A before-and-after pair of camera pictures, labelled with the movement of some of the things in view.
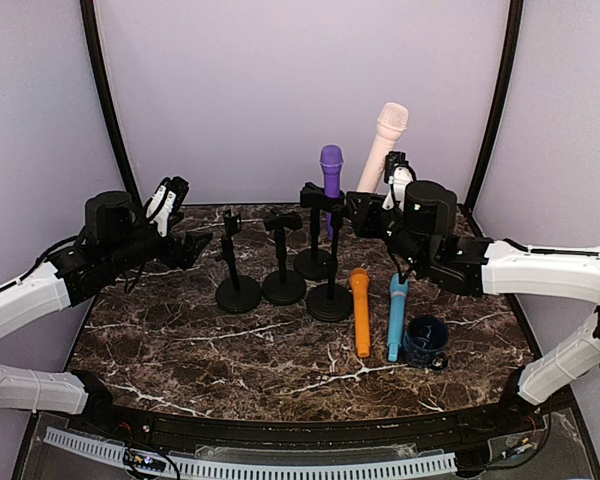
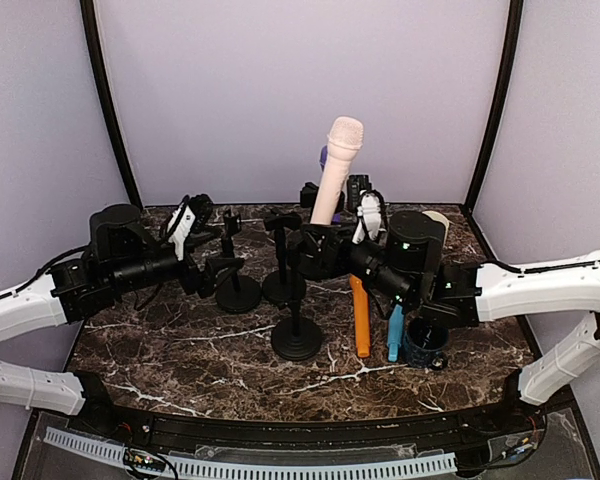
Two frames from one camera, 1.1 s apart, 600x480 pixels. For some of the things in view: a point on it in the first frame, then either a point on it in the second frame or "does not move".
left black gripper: [186, 258] -> [207, 283]
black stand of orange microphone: [283, 287] does not move
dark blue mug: [426, 338] does not move
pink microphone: [391, 127] -> [344, 139]
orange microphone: [360, 280] does not move
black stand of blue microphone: [238, 294] does not move
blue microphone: [397, 309] does not move
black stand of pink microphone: [330, 302] -> [296, 339]
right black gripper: [362, 219] -> [330, 258]
